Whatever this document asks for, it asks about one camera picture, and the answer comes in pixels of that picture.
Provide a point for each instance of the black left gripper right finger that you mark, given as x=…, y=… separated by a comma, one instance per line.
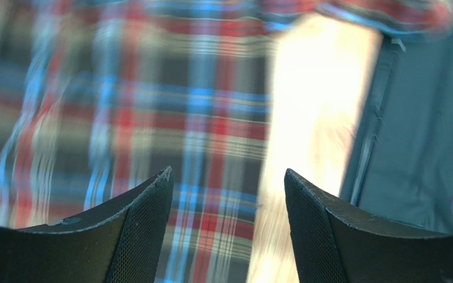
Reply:
x=334, y=241

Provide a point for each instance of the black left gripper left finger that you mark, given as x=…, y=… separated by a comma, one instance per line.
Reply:
x=117, y=241

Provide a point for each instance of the brown blue red plaid shirt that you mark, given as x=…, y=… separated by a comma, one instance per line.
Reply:
x=97, y=96

